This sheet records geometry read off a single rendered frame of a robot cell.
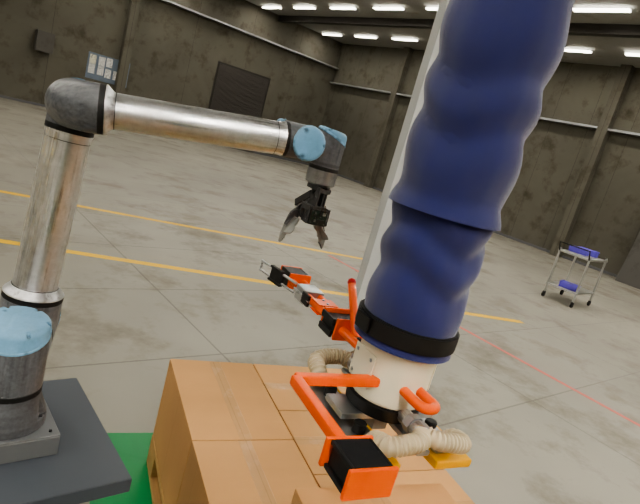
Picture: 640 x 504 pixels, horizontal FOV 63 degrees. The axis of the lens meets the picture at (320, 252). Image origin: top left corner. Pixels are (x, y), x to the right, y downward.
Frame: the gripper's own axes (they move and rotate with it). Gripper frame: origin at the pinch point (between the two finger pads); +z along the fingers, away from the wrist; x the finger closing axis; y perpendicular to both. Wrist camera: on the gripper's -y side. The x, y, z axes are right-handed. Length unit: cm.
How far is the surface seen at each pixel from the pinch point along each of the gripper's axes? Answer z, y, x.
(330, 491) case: 39, 63, -8
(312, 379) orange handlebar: 11, 64, -22
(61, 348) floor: 134, -182, -50
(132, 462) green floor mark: 134, -71, -19
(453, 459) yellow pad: 22, 75, 11
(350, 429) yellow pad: 22, 65, -9
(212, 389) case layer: 80, -46, 1
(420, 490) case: 39, 65, 16
